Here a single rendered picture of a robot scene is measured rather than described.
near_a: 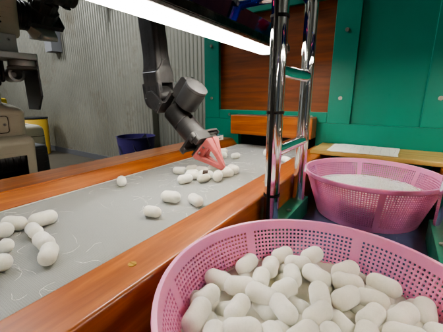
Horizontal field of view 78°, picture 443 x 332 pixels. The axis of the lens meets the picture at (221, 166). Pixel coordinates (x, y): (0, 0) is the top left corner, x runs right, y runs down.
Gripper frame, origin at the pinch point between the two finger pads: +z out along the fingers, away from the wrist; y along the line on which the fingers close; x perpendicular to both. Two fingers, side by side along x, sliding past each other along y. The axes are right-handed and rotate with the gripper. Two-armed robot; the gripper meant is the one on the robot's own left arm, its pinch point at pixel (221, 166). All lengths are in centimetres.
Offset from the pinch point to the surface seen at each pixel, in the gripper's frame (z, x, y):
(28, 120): -334, 314, 142
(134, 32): -232, 86, 173
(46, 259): 4.2, -2.6, -41.7
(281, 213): 17.1, -8.7, -8.5
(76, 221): -1.7, 4.2, -33.6
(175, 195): 3.1, -2.2, -20.2
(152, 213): 4.5, -2.5, -26.8
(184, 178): -1.3, 2.0, -11.0
